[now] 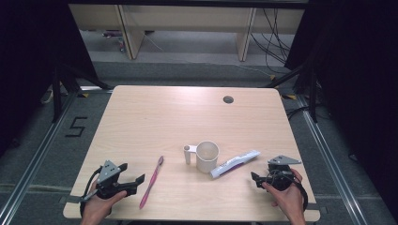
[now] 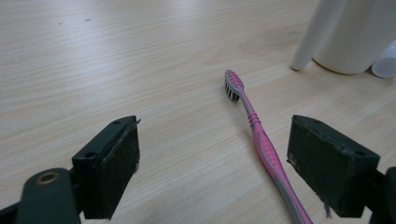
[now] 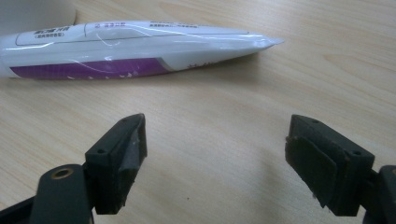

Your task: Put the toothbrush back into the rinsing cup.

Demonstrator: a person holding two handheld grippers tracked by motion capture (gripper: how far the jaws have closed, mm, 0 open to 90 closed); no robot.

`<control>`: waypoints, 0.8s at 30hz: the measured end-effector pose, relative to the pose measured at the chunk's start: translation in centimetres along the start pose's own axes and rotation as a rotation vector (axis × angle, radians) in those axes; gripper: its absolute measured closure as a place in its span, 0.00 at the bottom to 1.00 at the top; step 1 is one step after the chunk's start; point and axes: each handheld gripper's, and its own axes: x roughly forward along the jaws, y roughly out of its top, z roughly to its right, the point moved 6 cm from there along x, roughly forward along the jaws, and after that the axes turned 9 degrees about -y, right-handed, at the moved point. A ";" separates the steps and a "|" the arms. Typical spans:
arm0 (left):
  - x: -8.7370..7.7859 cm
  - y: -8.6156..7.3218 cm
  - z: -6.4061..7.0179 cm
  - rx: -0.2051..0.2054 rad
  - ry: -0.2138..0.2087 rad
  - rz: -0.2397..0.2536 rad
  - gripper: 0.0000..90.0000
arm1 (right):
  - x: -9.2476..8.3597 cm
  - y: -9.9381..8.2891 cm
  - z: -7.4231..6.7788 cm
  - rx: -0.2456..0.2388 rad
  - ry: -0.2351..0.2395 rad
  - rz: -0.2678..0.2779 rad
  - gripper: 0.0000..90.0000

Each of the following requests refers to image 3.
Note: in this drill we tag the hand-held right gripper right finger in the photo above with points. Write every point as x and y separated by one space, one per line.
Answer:
339 168

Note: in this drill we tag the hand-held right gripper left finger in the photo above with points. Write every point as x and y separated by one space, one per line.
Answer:
107 161

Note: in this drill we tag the white and purple toothpaste tube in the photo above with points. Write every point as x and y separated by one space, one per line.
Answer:
124 49

